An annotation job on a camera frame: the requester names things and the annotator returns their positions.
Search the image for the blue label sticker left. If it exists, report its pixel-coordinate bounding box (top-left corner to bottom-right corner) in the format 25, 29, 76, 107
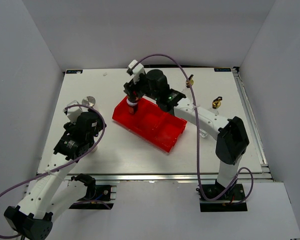
65, 69, 83, 74

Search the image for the white-lidded red spice jar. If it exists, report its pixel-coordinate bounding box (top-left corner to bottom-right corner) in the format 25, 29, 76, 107
126, 97, 139, 115

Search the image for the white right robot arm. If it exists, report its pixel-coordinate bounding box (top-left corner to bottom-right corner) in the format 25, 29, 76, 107
123, 69, 250, 200

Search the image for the red plastic organizer bin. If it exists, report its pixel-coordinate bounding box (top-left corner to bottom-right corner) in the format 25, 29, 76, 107
112, 97, 187, 153

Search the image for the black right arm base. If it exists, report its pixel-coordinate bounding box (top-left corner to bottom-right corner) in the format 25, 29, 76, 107
196, 184, 248, 213

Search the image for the blue label sticker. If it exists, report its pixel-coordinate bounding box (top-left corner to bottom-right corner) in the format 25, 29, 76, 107
65, 69, 83, 74
214, 67, 232, 72

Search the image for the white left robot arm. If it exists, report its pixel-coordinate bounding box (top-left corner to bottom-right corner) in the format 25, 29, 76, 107
4, 110, 104, 240

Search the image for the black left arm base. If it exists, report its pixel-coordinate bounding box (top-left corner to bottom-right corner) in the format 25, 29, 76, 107
69, 173, 117, 210

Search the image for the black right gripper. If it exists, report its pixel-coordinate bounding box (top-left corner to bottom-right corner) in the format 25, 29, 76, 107
124, 72, 160, 102

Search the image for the blue label sticker right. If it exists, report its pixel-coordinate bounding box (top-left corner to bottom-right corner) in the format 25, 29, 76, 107
214, 67, 232, 72

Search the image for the gold-spout bottle with dark sauce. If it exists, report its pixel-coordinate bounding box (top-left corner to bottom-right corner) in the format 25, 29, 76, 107
182, 74, 194, 92

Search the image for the silver-lidded clear jar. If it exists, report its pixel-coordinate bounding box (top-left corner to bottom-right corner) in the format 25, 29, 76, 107
81, 96, 101, 113

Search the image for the gold-spout clear oil bottle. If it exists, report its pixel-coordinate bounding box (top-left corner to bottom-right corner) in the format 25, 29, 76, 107
211, 96, 223, 115

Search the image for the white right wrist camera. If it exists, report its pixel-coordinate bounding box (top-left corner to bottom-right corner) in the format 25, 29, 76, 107
126, 59, 145, 83

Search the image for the aluminium table frame rail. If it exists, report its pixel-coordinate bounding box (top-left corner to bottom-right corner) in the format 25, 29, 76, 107
231, 66, 274, 182

